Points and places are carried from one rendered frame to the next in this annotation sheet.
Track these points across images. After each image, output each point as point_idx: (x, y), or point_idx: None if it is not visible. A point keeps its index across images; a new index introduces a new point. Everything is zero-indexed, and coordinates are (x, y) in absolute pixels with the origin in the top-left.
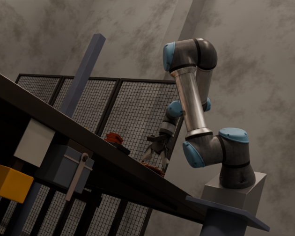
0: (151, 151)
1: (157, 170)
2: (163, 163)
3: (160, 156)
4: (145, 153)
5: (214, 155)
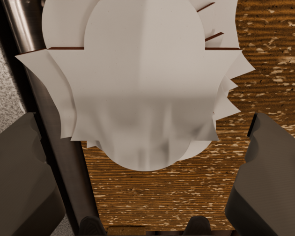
0: (241, 202)
1: (41, 49)
2: (17, 121)
3: (40, 164)
4: None
5: None
